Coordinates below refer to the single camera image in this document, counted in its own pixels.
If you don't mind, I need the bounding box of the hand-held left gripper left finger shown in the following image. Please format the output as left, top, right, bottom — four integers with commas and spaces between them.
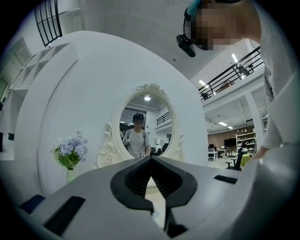
17, 156, 165, 240

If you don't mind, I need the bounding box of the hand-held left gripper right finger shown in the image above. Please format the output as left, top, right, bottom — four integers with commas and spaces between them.
151, 150, 297, 240

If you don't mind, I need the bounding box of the person's right forearm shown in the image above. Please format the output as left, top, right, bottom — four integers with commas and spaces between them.
251, 144, 270, 161

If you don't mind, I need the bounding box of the pale green vase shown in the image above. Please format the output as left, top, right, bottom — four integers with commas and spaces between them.
66, 168, 78, 184

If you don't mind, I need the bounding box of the black office chair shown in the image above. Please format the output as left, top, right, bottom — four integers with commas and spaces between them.
224, 147, 244, 171

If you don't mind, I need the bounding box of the pale blue flower bouquet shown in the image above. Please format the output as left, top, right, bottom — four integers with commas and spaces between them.
50, 130, 90, 171

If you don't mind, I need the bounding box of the lime green table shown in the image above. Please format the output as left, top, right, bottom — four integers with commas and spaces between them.
241, 153, 253, 165

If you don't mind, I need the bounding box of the cream oval mirror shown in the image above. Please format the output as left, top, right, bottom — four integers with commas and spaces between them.
97, 82, 186, 169

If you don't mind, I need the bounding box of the wooden display shelf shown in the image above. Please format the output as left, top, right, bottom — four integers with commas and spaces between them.
235, 131, 258, 153

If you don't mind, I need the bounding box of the black mezzanine railing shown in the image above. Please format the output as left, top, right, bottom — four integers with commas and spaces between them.
198, 45, 261, 102

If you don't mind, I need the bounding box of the white shelf unit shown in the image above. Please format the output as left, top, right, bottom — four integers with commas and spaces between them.
0, 42, 78, 150

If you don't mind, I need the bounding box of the person's grey shirt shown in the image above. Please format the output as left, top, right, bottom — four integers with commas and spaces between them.
249, 0, 300, 153

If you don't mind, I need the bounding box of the person's head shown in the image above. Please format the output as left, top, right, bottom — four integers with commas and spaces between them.
184, 0, 263, 51

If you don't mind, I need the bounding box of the black window grille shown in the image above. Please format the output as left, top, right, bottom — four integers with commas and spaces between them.
34, 0, 63, 47

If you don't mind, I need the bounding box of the black head-worn camera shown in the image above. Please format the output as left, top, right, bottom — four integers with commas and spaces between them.
176, 7, 196, 58

